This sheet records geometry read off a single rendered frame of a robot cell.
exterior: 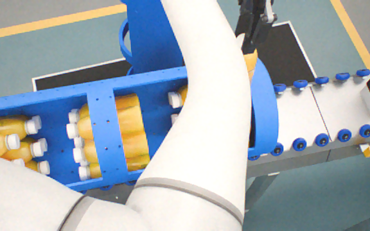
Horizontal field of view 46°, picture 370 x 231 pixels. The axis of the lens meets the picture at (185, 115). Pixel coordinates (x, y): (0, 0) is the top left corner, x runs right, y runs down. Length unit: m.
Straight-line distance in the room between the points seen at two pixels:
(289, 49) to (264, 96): 1.46
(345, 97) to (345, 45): 1.35
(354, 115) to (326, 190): 0.95
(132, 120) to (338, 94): 0.74
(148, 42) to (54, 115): 0.57
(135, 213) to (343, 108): 1.26
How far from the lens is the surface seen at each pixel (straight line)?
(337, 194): 2.45
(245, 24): 0.93
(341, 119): 1.52
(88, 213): 0.33
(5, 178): 0.35
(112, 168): 1.11
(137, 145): 1.15
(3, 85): 2.67
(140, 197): 0.35
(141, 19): 1.63
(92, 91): 1.13
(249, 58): 0.96
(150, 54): 1.81
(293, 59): 2.54
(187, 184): 0.34
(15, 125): 1.23
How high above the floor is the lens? 2.20
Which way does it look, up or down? 65 degrees down
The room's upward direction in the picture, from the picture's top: 7 degrees clockwise
